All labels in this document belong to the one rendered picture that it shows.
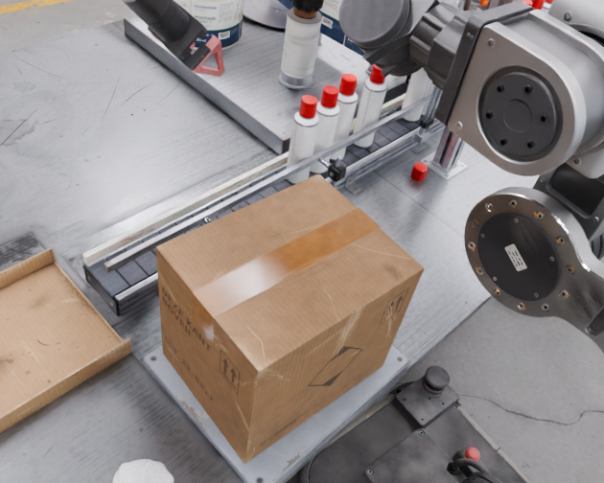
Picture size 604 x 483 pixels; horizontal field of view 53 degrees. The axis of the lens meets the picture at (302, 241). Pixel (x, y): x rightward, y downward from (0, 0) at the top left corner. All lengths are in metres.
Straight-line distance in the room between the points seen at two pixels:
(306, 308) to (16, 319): 0.57
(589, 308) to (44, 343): 0.86
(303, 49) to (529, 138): 1.02
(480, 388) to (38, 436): 1.53
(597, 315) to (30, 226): 1.03
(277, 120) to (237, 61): 0.27
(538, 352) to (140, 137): 1.59
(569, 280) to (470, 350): 1.39
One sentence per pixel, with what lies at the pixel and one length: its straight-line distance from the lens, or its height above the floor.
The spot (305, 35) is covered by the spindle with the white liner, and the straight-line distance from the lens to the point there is 1.55.
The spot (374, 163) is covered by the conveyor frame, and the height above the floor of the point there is 0.85.
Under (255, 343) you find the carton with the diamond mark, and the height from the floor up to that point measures 1.12.
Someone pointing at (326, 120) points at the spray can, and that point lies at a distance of 1.28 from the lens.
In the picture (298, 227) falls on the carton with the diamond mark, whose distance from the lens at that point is 0.90.
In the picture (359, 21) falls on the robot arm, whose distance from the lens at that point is 0.70.
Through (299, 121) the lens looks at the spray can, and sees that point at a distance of 1.24.
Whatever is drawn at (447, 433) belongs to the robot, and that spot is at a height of 0.24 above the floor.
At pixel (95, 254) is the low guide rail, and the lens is 1.15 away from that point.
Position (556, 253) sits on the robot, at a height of 1.19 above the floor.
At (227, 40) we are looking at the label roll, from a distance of 1.75.
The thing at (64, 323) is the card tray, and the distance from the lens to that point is 1.16.
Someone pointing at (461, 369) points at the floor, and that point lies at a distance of 2.23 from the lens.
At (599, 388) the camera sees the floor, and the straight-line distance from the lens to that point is 2.43.
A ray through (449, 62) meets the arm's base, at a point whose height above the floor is 1.46.
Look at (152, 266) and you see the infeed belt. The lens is 1.16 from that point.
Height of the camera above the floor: 1.76
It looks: 46 degrees down
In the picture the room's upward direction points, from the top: 11 degrees clockwise
